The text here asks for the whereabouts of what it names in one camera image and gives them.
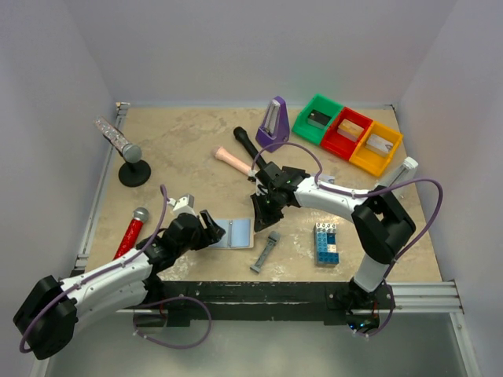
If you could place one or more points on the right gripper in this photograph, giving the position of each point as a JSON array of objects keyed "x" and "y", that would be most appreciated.
[{"x": 266, "y": 202}]

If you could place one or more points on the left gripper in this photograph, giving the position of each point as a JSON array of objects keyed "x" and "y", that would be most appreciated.
[{"x": 207, "y": 228}]

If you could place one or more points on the beige card holder wallet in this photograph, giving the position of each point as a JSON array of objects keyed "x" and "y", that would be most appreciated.
[{"x": 239, "y": 234}]

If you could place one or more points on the white VIP credit card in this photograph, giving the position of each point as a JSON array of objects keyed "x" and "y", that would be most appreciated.
[{"x": 326, "y": 179}]

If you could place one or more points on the black credit card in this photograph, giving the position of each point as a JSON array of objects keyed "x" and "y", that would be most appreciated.
[{"x": 295, "y": 172}]

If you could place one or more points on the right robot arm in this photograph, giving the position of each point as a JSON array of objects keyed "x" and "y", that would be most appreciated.
[{"x": 381, "y": 222}]

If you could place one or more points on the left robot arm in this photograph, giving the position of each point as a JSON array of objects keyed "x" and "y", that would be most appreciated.
[{"x": 54, "y": 310}]

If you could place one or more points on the black card in green bin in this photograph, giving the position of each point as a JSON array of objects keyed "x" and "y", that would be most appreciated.
[{"x": 318, "y": 119}]

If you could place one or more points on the tan card in red bin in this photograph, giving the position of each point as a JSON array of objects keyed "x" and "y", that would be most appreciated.
[{"x": 350, "y": 130}]

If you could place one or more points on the white card in yellow bin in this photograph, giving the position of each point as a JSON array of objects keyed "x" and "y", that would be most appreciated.
[{"x": 379, "y": 145}]

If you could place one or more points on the grey truss beam piece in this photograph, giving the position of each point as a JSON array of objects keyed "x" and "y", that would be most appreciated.
[{"x": 272, "y": 240}]

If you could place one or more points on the blue toy brick block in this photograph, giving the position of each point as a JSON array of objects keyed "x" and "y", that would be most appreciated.
[{"x": 325, "y": 248}]

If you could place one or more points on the pink microphone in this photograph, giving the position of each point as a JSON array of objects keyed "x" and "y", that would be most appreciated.
[{"x": 223, "y": 155}]

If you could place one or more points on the black microphone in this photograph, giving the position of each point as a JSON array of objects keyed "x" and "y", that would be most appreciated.
[{"x": 242, "y": 137}]

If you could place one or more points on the red glitter microphone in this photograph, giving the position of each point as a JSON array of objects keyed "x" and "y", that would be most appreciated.
[{"x": 139, "y": 218}]

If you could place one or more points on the purple metronome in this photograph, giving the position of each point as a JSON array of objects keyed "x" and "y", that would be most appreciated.
[{"x": 275, "y": 129}]

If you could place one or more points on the red storage bin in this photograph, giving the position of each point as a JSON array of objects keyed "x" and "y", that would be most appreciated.
[{"x": 338, "y": 145}]

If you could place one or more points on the black round microphone stand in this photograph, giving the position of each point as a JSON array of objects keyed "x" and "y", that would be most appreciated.
[{"x": 133, "y": 175}]

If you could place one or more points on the glitter microphone on stand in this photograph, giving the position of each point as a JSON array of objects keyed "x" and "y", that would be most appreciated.
[{"x": 130, "y": 152}]

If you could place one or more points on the yellow storage bin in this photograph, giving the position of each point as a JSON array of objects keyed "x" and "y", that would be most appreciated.
[{"x": 371, "y": 162}]

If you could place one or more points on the green storage bin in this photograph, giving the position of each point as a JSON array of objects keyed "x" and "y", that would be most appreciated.
[{"x": 320, "y": 103}]

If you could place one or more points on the white metronome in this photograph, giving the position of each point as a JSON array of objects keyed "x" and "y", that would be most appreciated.
[{"x": 405, "y": 172}]

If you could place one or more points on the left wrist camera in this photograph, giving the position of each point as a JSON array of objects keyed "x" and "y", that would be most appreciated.
[{"x": 183, "y": 205}]

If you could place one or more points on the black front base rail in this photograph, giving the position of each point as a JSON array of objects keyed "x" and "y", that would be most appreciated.
[{"x": 332, "y": 303}]

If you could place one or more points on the aluminium frame rail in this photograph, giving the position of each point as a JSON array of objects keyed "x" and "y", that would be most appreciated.
[{"x": 84, "y": 248}]

